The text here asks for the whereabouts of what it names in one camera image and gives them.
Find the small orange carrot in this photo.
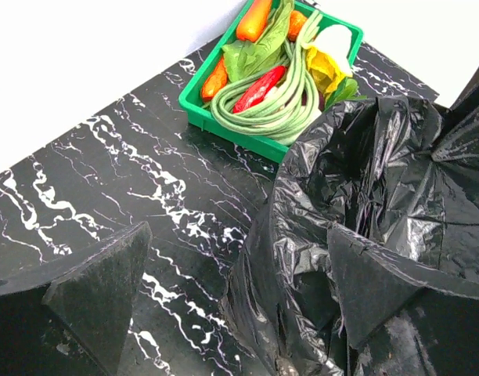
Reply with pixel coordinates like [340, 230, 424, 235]
[200, 56, 229, 102]

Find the green long beans bundle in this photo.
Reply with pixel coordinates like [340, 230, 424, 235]
[209, 11, 322, 146]

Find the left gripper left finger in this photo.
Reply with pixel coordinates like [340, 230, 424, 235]
[0, 222, 153, 375]

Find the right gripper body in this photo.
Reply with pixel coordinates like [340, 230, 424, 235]
[431, 67, 479, 161]

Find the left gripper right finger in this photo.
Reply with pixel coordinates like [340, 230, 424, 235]
[327, 226, 479, 375]

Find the green plastic vegetable tray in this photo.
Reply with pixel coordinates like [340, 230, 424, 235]
[178, 1, 363, 163]

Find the large orange carrot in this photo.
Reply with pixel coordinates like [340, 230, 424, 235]
[236, 0, 272, 42]

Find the black trash bag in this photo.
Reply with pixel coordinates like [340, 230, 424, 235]
[221, 96, 479, 375]

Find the red chili pepper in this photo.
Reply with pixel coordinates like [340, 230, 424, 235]
[232, 65, 287, 114]

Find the yellow white cabbage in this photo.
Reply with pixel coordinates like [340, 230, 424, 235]
[302, 24, 352, 99]

